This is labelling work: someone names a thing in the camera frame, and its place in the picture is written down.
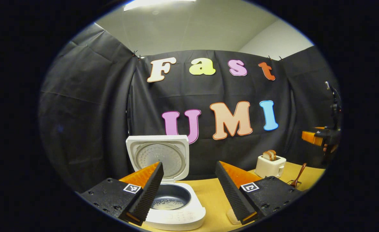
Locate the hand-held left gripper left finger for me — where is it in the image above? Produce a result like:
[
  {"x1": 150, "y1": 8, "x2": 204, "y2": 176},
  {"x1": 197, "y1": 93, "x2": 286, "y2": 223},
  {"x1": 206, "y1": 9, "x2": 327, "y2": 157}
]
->
[{"x1": 80, "y1": 162, "x2": 164, "y2": 226}]

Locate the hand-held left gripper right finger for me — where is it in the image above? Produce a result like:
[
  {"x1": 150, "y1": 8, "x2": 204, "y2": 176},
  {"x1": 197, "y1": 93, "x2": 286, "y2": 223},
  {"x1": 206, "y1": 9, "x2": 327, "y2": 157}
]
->
[{"x1": 215, "y1": 160, "x2": 306, "y2": 225}]

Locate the white rice heap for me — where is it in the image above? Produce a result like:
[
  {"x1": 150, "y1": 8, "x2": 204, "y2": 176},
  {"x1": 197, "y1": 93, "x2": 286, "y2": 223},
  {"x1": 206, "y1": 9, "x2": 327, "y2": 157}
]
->
[{"x1": 152, "y1": 198, "x2": 185, "y2": 210}]

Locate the white rice cooker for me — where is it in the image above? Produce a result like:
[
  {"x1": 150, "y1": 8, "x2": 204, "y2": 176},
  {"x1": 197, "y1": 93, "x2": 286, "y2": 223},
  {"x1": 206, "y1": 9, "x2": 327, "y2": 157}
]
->
[{"x1": 126, "y1": 135, "x2": 206, "y2": 231}]

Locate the brown wooden spoon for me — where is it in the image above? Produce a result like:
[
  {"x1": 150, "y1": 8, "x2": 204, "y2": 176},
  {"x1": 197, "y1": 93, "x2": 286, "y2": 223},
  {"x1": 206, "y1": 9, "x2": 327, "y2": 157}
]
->
[{"x1": 289, "y1": 163, "x2": 307, "y2": 189}]

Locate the metal chopstick holder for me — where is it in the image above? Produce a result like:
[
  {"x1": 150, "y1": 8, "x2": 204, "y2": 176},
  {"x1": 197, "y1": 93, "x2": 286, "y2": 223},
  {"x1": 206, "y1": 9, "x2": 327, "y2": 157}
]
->
[{"x1": 286, "y1": 179, "x2": 303, "y2": 190}]

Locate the white toaster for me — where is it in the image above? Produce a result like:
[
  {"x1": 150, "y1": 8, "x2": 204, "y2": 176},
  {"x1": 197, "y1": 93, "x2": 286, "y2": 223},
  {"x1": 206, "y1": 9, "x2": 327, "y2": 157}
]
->
[{"x1": 255, "y1": 154, "x2": 287, "y2": 179}]

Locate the black backdrop cloth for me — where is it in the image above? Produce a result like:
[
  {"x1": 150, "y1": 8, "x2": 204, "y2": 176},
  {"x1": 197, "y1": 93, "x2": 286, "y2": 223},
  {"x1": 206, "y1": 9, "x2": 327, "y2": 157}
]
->
[{"x1": 38, "y1": 23, "x2": 342, "y2": 194}]

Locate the ceiling light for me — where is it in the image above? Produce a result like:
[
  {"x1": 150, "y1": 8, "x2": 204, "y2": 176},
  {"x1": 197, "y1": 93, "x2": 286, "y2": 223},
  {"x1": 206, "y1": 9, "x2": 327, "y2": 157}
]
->
[{"x1": 123, "y1": 0, "x2": 196, "y2": 12}]

